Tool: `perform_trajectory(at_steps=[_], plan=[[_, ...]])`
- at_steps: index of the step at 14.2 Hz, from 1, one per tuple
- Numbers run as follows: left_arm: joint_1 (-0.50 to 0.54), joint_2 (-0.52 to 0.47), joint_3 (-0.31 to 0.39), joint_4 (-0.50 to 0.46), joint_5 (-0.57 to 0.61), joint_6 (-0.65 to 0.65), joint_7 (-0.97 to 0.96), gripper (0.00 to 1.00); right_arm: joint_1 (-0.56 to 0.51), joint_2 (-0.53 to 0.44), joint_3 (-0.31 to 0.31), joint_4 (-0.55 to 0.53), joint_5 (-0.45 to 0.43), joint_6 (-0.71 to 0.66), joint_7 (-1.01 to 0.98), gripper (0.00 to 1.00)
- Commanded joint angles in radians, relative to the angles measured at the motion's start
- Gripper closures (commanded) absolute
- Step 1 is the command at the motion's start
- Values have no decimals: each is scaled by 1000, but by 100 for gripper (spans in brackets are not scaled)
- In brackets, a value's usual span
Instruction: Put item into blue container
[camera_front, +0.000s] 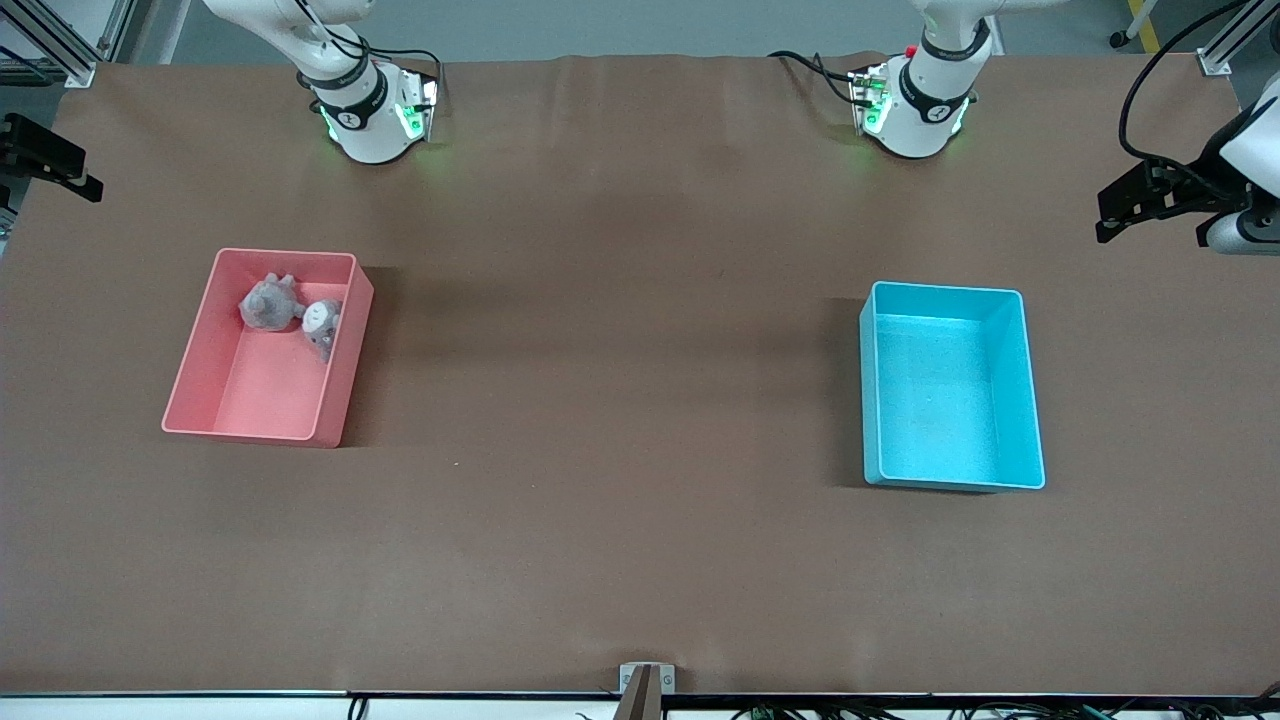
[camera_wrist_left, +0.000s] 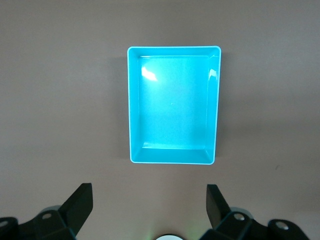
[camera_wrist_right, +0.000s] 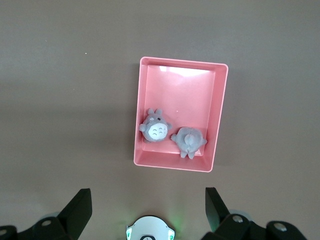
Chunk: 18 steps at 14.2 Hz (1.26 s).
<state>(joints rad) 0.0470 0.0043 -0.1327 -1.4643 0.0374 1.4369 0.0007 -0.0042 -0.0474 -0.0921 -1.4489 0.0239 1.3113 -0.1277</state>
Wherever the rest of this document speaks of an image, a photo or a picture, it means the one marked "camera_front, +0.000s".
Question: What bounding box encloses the plain grey plush toy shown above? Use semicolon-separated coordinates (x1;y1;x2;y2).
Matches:
238;272;304;333

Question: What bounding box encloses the grey plush toy white face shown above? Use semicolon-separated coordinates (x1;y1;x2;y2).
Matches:
300;298;344;363

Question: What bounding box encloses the blue plastic box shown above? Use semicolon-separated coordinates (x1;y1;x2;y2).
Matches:
860;281;1046;493

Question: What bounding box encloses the pink plastic box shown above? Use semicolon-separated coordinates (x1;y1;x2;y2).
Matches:
162;248;376;448

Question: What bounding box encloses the white stand leg with caster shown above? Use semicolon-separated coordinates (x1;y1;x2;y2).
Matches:
1108;0;1161;50

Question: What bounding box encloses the brown table cover sheet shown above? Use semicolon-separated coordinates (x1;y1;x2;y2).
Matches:
0;52;1280;697

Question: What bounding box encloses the aluminium frame profile with foot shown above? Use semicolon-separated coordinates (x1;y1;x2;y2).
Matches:
0;0;97;89
1197;0;1263;77

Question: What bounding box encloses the slim aluminium frame profile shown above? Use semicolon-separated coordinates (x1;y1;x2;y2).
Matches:
98;0;138;63

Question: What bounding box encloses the black left arm base cable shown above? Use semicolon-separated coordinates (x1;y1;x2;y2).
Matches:
768;50;863;107

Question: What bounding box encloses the black arm base cable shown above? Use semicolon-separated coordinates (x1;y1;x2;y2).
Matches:
768;50;863;107
290;0;446;113

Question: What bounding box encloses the black right arm base cable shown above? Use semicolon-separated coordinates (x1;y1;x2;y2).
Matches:
290;0;446;113

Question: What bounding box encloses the white table edge rail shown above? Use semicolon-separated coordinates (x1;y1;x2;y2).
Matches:
0;692;1280;720

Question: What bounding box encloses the brown upright post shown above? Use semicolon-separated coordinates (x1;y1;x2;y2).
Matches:
615;665;663;720

